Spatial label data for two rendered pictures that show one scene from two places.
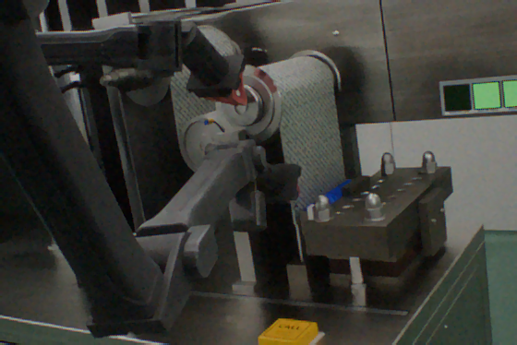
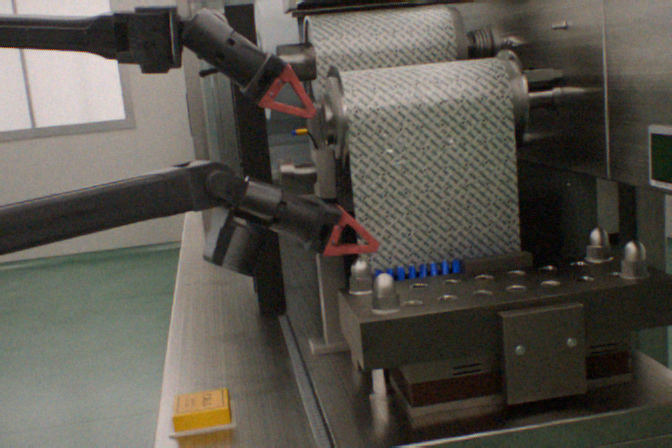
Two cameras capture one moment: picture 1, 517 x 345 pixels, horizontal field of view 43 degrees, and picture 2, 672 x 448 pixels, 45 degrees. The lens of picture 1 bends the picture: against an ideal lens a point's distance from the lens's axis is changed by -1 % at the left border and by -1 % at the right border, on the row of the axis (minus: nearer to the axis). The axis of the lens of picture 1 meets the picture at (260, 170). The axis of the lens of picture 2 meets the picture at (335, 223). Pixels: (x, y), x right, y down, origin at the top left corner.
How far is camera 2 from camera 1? 0.97 m
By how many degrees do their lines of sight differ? 47
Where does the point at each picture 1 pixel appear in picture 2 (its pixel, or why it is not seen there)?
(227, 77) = (251, 81)
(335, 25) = (565, 12)
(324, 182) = (453, 245)
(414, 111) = (627, 168)
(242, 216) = (208, 251)
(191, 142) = not seen: hidden behind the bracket
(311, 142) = (427, 184)
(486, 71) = not seen: outside the picture
